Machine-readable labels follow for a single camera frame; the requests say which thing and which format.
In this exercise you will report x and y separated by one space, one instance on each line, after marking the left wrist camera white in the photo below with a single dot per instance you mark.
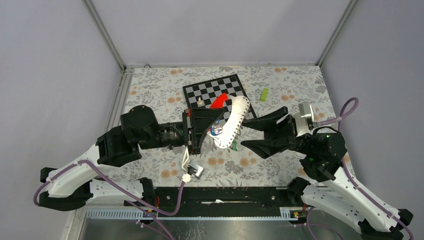
191 170

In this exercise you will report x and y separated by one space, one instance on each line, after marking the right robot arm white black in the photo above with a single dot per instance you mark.
323 162

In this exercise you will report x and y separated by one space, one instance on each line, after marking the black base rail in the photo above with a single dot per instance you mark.
237 202

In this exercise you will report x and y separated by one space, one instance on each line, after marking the black grey chessboard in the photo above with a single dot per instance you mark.
211 89

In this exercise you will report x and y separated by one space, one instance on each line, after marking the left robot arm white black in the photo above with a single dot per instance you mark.
85 179

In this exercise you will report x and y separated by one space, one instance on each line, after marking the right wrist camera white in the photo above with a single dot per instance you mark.
304 119

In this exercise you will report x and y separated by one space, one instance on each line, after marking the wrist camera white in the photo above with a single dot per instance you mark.
304 119
191 170

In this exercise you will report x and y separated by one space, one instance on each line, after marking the floral table mat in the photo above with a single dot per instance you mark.
162 90

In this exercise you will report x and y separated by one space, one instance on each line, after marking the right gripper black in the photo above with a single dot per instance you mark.
277 137

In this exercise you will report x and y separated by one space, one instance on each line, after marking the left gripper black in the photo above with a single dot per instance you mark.
199 122

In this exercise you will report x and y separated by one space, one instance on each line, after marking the green key tag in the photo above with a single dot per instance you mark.
234 145

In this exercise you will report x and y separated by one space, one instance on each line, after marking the lime green block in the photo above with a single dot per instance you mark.
264 95

